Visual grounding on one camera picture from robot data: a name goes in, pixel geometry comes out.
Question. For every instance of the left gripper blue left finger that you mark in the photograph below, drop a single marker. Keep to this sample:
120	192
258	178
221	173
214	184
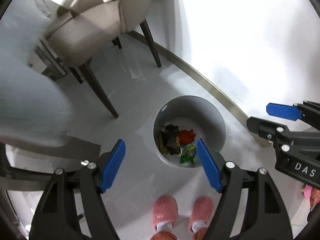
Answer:
109	164

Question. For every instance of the green crumpled wrapper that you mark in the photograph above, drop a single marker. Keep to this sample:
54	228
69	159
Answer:
188	154

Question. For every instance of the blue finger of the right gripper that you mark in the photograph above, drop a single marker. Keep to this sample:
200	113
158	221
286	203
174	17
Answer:
284	111

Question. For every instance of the red crumpled trash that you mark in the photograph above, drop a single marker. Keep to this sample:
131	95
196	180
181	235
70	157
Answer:
186	137

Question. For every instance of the grey table cloth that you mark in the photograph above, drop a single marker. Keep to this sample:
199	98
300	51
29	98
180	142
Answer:
34	110

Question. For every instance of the taupe chair near right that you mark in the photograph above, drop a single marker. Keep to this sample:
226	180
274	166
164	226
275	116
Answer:
83	27

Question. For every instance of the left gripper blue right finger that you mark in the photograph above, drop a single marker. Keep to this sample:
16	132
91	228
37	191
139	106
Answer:
209	165

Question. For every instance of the grey trash bin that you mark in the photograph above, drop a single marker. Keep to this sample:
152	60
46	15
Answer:
183	121

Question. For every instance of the left pink slipper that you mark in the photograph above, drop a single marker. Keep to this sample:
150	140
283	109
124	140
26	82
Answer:
164	213

